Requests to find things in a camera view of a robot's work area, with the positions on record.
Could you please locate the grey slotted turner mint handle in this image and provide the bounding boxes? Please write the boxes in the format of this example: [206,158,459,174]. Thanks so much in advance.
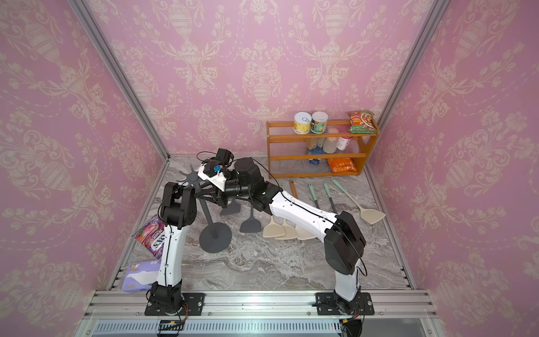
[239,205,262,234]

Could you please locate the grey utensil rack stand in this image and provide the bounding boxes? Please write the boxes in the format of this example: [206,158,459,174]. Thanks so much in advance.
[180,166,232,254]

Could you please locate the cream spatula mint handle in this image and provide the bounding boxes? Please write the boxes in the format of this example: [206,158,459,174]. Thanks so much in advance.
[331,178,386,225]
[276,219,297,240]

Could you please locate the grey spatula mint handle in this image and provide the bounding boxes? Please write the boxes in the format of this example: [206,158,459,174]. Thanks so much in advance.
[323,181,337,213]
[308,183,319,208]

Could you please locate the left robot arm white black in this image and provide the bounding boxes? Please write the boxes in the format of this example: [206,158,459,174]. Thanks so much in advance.
[145,148,234,317]

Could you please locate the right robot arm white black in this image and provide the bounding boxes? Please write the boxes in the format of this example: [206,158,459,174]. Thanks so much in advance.
[196,157,369,317]

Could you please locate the wooden shelf rack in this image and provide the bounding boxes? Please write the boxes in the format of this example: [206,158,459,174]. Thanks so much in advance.
[266,119,380,178]

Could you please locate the purple candy bag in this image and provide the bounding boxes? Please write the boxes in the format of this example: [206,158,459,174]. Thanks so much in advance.
[133,215,165,259]

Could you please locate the yellow tin can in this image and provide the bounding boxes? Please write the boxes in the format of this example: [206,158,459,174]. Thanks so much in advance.
[293,112,312,135]

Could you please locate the beige box on shelf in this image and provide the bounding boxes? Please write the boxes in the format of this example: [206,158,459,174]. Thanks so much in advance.
[305,138,325,150]

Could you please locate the green label tin can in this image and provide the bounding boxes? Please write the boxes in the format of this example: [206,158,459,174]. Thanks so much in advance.
[310,111,328,134]

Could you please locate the white bottle on shelf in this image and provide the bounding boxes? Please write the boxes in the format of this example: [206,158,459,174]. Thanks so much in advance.
[323,128,338,154]

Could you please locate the orange snack bag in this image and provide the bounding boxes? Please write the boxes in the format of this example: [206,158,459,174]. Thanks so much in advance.
[327,157,357,174]

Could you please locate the purple tissue box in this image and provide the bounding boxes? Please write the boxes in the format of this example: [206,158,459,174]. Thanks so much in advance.
[122,260,161,293]

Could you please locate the pink cap white bottle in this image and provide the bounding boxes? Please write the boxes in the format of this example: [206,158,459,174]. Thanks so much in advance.
[336,137,351,151]

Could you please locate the green red snack bag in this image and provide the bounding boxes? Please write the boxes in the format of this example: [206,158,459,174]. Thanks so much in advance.
[348,110,378,134]

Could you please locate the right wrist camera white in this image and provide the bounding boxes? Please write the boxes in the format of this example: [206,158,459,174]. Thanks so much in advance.
[197,164,227,192]

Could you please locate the cream spoon mint handle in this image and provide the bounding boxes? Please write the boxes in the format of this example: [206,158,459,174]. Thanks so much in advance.
[262,216,286,239]

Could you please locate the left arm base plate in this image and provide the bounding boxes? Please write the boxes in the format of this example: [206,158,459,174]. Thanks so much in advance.
[144,293,206,317]

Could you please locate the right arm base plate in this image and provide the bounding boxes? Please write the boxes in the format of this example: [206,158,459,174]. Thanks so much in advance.
[312,292,375,317]

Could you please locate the aluminium front rail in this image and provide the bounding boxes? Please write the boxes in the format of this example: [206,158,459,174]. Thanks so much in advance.
[76,289,444,336]

